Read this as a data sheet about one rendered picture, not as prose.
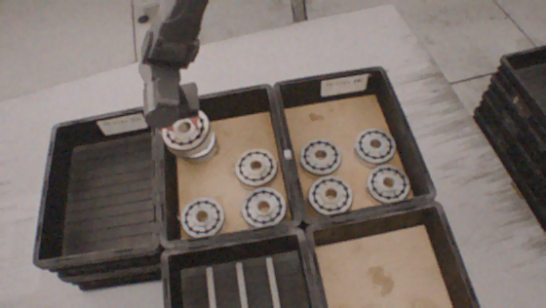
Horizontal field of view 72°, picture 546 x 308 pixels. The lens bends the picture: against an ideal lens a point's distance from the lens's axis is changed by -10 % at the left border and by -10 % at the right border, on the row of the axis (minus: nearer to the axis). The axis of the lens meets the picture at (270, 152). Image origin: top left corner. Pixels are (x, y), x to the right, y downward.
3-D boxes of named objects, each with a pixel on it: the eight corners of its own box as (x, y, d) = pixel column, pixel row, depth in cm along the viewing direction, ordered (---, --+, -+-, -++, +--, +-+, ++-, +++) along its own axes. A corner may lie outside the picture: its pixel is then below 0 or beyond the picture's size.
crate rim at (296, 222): (160, 108, 107) (157, 102, 105) (272, 88, 108) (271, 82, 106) (164, 252, 86) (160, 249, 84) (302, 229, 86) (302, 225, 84)
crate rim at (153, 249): (56, 129, 106) (52, 123, 104) (160, 108, 107) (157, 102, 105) (36, 271, 85) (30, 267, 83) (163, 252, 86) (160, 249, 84)
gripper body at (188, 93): (200, 113, 78) (190, 90, 71) (148, 124, 78) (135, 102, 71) (198, 87, 81) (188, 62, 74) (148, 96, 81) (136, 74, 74)
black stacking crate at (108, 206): (72, 148, 114) (54, 125, 105) (169, 130, 115) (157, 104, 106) (58, 282, 93) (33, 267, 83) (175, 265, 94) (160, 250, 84)
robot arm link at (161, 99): (199, 33, 67) (148, 23, 63) (208, 85, 61) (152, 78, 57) (177, 79, 76) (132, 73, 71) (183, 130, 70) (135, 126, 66)
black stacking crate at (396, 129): (275, 111, 116) (272, 84, 106) (376, 94, 117) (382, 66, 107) (303, 244, 94) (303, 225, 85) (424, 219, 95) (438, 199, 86)
